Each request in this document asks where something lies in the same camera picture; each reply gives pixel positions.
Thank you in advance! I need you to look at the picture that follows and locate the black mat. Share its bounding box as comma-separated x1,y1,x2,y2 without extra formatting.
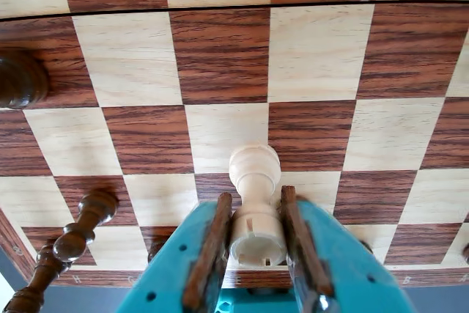
0,246,469,313

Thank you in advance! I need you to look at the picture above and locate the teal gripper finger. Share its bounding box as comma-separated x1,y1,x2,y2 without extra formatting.
279,185,418,313
116,192,234,313

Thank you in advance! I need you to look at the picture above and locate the light wooden rook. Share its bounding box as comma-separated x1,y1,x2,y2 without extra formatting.
225,143,287,268

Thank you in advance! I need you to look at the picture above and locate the wooden chessboard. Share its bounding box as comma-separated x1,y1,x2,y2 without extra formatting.
0,0,469,290

